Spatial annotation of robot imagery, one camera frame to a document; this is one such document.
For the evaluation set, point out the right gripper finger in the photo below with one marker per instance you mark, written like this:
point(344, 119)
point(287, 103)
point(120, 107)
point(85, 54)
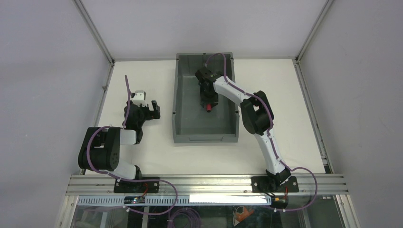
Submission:
point(203, 99)
point(214, 101)

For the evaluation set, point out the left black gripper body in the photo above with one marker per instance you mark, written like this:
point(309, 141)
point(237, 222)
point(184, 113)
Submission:
point(148, 112)

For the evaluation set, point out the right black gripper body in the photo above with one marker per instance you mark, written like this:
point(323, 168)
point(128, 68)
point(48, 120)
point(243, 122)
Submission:
point(207, 94)

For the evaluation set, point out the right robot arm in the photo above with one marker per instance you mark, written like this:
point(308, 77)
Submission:
point(257, 119)

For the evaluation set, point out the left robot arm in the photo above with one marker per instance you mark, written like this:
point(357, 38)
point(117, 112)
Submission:
point(100, 150)

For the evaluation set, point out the grey plastic bin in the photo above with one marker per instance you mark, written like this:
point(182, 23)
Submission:
point(191, 123)

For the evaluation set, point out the orange object under table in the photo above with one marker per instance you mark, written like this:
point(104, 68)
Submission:
point(240, 213)

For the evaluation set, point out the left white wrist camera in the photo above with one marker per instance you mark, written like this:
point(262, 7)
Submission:
point(138, 98)

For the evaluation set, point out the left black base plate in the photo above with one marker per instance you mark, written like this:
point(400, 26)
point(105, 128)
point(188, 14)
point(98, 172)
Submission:
point(147, 184)

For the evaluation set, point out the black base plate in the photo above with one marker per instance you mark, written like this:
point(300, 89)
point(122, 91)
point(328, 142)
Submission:
point(261, 184)
point(147, 184)

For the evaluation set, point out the aluminium front rail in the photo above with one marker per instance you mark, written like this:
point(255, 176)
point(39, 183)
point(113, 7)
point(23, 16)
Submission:
point(301, 185)

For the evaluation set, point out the right aluminium frame post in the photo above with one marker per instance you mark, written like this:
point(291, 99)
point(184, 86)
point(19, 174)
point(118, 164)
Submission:
point(324, 11)

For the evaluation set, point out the aluminium frame post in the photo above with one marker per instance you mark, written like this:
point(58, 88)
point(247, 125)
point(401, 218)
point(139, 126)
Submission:
point(324, 11)
point(93, 30)

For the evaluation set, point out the left aluminium frame post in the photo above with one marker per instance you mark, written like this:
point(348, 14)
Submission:
point(93, 30)

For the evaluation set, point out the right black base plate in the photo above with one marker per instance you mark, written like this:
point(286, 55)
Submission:
point(261, 184)

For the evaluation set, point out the white slotted cable duct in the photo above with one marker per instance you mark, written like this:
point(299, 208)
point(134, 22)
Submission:
point(190, 200)

